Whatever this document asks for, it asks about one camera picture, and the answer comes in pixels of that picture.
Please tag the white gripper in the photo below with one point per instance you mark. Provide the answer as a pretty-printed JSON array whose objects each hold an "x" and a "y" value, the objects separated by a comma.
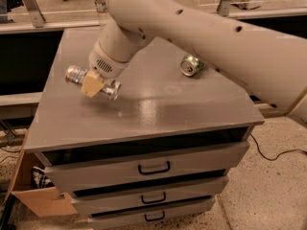
[{"x": 105, "y": 64}]

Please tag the silver blue redbull can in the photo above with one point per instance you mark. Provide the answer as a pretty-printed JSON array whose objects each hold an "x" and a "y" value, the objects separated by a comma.
[{"x": 92, "y": 84}]

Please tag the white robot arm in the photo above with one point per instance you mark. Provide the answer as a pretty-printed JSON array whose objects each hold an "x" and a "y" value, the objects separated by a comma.
[{"x": 271, "y": 65}]

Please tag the green soda can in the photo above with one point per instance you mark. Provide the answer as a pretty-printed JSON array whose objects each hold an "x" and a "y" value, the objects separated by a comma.
[{"x": 190, "y": 65}]

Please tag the top grey drawer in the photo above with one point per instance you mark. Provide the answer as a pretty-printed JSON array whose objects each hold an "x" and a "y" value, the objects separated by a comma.
[{"x": 150, "y": 166}]

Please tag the grey drawer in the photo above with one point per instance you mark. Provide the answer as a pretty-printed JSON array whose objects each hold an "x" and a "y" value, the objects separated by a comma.
[
  {"x": 148, "y": 196},
  {"x": 150, "y": 166},
  {"x": 158, "y": 212}
]

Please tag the grey drawer cabinet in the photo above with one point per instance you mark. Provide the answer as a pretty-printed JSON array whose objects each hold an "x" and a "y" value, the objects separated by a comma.
[{"x": 158, "y": 109}]

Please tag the brown cardboard box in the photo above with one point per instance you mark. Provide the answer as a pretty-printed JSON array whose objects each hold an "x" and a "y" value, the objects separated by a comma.
[{"x": 45, "y": 202}]

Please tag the middle grey drawer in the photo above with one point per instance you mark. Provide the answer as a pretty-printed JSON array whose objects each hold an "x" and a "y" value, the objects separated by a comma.
[{"x": 148, "y": 196}]

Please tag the bottom grey drawer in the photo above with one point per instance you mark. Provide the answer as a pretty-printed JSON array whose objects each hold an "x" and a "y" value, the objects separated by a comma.
[{"x": 158, "y": 212}]

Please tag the left metal railing post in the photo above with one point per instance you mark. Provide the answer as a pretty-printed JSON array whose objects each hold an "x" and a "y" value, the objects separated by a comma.
[{"x": 34, "y": 12}]

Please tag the metal railing post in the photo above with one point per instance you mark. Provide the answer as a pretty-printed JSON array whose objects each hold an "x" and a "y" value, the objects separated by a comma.
[
  {"x": 224, "y": 7},
  {"x": 34, "y": 12}
]

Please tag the right metal railing post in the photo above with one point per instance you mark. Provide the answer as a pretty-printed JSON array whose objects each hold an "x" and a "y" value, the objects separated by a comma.
[{"x": 224, "y": 7}]

